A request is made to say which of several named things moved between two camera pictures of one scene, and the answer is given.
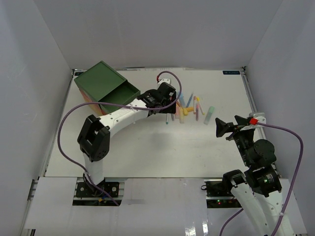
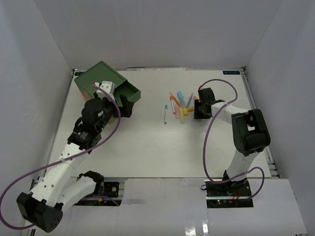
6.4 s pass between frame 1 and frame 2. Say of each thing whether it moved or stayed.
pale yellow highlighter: stayed
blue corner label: stayed
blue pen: stayed
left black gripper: moved
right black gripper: moved
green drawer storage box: stayed
